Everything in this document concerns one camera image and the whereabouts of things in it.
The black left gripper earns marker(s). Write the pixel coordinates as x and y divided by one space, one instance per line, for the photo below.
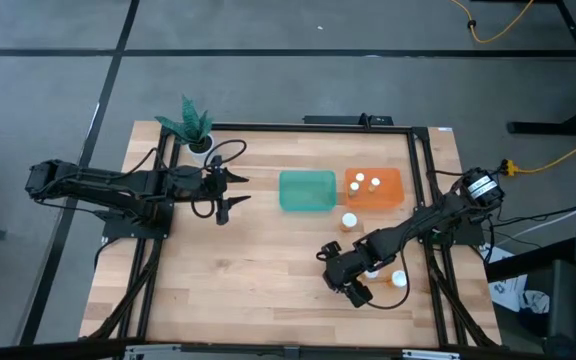
220 187

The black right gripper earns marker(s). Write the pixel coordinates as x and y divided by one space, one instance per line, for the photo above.
345 267

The large orange pill bottle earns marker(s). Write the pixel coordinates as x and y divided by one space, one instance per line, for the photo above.
399 278
371 274
349 220

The slim yellow pill bottle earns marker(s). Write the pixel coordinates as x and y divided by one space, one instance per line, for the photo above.
353 188

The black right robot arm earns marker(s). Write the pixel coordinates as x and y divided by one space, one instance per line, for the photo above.
418 220

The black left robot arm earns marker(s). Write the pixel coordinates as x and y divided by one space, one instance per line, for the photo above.
93 182

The teal translucent plastic bin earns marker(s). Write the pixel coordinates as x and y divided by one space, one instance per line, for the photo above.
308 191

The orange translucent plastic bin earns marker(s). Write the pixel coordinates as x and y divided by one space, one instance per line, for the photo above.
390 197

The white plant pot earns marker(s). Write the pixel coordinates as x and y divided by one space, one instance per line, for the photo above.
200 156

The green artificial plant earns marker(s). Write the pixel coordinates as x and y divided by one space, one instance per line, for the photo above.
190 125

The black gantry bar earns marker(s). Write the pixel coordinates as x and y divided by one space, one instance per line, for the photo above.
288 351

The white printed paper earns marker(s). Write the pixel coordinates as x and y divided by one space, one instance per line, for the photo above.
508 295

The black aluminium table frame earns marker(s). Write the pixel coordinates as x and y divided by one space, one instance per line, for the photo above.
293 127

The black mount bar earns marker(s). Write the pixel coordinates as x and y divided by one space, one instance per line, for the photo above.
333 120

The black desk frame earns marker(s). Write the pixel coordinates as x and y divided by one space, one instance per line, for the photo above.
543 128

